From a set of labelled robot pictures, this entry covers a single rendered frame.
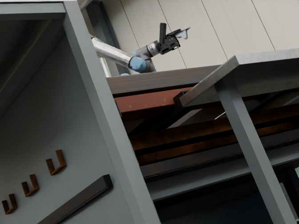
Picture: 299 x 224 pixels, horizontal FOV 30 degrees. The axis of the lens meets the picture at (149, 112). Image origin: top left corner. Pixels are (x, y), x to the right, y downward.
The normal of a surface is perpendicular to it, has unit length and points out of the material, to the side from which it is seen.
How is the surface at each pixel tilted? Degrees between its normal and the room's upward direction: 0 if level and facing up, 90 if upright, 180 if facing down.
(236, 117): 90
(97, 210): 90
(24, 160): 90
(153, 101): 90
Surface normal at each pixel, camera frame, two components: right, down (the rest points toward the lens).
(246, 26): -0.70, 0.07
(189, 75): 0.51, -0.42
